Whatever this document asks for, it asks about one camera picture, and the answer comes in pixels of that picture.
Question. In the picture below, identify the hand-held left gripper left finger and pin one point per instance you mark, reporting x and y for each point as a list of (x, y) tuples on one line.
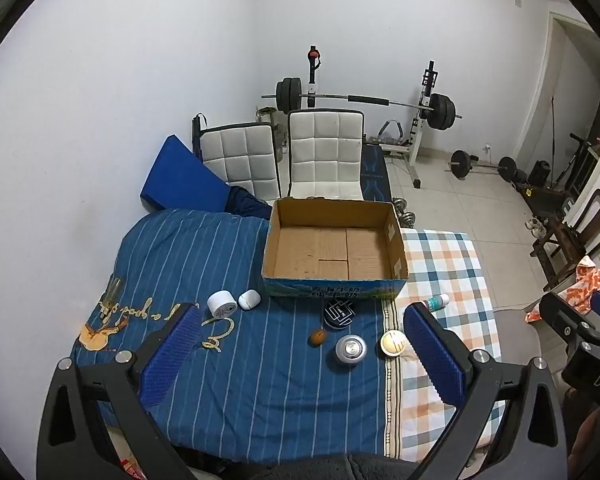
[(172, 355)]

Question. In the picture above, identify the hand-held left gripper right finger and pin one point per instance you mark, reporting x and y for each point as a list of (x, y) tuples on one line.
[(432, 355)]

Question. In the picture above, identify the cream round lid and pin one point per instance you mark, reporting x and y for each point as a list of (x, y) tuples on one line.
[(392, 344)]

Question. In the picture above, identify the white spray bottle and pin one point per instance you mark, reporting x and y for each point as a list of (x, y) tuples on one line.
[(437, 302)]

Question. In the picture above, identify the white tape roll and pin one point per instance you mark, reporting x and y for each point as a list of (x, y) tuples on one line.
[(220, 303)]

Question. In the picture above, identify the silver metal can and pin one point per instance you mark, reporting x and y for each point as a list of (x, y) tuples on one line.
[(351, 349)]

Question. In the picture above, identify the white earbud case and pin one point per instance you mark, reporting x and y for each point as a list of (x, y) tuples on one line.
[(249, 300)]

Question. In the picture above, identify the black round tin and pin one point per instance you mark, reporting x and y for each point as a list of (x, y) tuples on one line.
[(339, 313)]

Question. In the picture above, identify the cardboard box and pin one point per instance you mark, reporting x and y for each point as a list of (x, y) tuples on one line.
[(330, 247)]

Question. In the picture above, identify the person's right hand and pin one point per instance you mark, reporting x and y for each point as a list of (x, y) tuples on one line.
[(597, 445)]

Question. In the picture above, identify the orange printed cloth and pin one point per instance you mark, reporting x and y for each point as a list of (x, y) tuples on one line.
[(587, 282)]

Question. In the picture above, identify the checked blanket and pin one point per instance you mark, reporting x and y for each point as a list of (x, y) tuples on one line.
[(445, 270)]

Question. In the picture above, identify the pair of white shoes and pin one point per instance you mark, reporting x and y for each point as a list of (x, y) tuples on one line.
[(537, 227)]

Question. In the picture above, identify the dark wooden chair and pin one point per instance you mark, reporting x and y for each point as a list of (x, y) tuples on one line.
[(597, 220)]

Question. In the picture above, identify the blue striped blanket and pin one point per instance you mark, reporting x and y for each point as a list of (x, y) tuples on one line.
[(280, 395)]

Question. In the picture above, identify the red snack packet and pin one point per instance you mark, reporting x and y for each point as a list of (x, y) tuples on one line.
[(130, 471)]

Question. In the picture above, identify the metal dumbbell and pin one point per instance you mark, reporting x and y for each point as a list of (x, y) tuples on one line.
[(409, 218), (402, 206)]

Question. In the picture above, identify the black bag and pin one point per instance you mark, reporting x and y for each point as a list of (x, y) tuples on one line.
[(540, 174)]

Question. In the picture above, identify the black exercise machine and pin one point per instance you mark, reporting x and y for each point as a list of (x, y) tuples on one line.
[(577, 165)]

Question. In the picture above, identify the dark blue cloth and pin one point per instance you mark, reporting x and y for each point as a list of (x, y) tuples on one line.
[(247, 201)]

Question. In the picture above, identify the short barbell with black plates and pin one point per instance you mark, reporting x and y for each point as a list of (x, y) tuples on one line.
[(462, 162)]

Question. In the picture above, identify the blue foam mat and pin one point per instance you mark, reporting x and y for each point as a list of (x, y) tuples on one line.
[(180, 175)]

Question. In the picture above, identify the black blue weight bench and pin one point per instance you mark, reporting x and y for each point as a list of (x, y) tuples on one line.
[(375, 175)]

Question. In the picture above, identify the small white padded chair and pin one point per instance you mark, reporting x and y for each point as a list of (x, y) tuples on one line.
[(240, 160)]

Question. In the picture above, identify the black metal stand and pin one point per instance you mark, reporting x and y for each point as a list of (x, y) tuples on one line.
[(199, 132)]

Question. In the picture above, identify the large white padded chair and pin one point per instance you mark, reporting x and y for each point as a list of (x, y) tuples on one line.
[(325, 155)]

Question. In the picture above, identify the white barbell rack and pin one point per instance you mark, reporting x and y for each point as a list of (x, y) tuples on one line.
[(420, 127)]

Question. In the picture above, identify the long barbell with black plates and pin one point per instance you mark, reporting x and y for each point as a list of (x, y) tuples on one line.
[(370, 99)]

